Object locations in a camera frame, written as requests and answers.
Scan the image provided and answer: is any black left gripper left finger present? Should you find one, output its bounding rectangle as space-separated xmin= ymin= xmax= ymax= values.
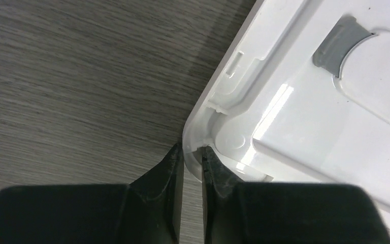
xmin=0 ymin=144 xmax=184 ymax=243

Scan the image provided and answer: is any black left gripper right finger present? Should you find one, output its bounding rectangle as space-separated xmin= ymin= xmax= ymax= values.
xmin=201 ymin=146 xmax=390 ymax=243

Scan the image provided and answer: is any white plastic bin lid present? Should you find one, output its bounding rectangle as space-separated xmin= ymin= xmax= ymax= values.
xmin=182 ymin=1 xmax=390 ymax=232

